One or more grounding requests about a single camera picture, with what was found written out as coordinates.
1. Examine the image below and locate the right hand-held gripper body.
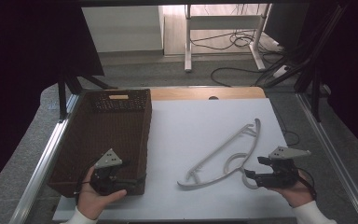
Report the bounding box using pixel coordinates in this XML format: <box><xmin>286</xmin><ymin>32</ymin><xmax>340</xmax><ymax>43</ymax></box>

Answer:
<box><xmin>255</xmin><ymin>146</ymin><xmax>311</xmax><ymax>189</ymax></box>

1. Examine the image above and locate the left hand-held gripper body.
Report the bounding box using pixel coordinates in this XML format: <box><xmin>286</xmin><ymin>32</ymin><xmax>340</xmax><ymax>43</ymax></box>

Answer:
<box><xmin>89</xmin><ymin>148</ymin><xmax>129</xmax><ymax>197</ymax></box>

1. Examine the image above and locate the grey plastic clothes hanger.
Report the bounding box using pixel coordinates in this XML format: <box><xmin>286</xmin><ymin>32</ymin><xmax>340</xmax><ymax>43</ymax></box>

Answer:
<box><xmin>176</xmin><ymin>118</ymin><xmax>262</xmax><ymax>190</ymax></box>

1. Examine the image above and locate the person's right hand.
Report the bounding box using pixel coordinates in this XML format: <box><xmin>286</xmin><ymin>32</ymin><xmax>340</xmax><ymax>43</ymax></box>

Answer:
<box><xmin>268</xmin><ymin>170</ymin><xmax>317</xmax><ymax>209</ymax></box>

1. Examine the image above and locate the person's left hand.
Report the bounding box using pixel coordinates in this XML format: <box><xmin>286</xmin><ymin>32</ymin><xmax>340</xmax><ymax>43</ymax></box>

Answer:
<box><xmin>76</xmin><ymin>165</ymin><xmax>128</xmax><ymax>220</ymax></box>

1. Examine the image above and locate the brown woven basket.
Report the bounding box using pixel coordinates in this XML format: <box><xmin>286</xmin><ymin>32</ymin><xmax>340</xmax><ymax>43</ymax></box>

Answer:
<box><xmin>47</xmin><ymin>89</ymin><xmax>153</xmax><ymax>199</ymax></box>

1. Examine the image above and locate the white table mat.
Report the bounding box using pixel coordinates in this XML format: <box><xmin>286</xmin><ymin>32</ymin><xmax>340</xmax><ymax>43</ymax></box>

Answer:
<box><xmin>52</xmin><ymin>97</ymin><xmax>296</xmax><ymax>222</ymax></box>

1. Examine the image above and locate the black metal stand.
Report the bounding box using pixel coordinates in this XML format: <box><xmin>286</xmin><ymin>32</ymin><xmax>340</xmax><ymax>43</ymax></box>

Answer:
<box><xmin>310</xmin><ymin>69</ymin><xmax>324</xmax><ymax>123</ymax></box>
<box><xmin>57</xmin><ymin>73</ymin><xmax>118</xmax><ymax>121</ymax></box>

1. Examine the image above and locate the white power strip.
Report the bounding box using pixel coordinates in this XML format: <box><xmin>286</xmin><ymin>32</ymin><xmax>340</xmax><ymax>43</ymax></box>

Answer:
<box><xmin>272</xmin><ymin>64</ymin><xmax>291</xmax><ymax>79</ymax></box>

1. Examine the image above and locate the black curtain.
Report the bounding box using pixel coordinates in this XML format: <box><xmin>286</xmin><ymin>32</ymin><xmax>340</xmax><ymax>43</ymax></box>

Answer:
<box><xmin>0</xmin><ymin>0</ymin><xmax>105</xmax><ymax>201</ymax></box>
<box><xmin>295</xmin><ymin>0</ymin><xmax>358</xmax><ymax>153</ymax></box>

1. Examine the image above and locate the white cabinet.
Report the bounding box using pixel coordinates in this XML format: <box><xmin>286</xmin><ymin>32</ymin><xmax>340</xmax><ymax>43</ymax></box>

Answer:
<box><xmin>80</xmin><ymin>5</ymin><xmax>165</xmax><ymax>54</ymax></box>

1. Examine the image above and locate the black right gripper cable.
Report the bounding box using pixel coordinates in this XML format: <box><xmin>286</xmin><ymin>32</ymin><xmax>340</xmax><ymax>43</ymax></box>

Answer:
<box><xmin>297</xmin><ymin>167</ymin><xmax>319</xmax><ymax>202</ymax></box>

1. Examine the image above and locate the thin black table cable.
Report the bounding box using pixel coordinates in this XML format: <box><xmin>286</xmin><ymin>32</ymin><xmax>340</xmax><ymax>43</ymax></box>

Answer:
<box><xmin>271</xmin><ymin>102</ymin><xmax>301</xmax><ymax>147</ymax></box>

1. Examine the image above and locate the aluminium rail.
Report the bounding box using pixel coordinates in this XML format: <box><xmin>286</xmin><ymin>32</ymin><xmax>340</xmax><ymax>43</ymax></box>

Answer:
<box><xmin>296</xmin><ymin>92</ymin><xmax>358</xmax><ymax>224</ymax></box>
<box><xmin>8</xmin><ymin>92</ymin><xmax>82</xmax><ymax>224</ymax></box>

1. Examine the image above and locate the long black floor cable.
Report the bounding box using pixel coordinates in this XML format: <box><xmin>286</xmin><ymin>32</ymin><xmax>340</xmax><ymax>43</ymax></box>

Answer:
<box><xmin>210</xmin><ymin>66</ymin><xmax>264</xmax><ymax>88</ymax></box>

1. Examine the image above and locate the black floor cable bundle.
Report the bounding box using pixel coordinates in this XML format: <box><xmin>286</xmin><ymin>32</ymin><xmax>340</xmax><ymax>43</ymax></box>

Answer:
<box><xmin>189</xmin><ymin>28</ymin><xmax>264</xmax><ymax>51</ymax></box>

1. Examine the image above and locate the white desk frame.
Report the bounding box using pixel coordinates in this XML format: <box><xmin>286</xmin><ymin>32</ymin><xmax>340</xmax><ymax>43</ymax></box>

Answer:
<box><xmin>184</xmin><ymin>3</ymin><xmax>273</xmax><ymax>74</ymax></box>

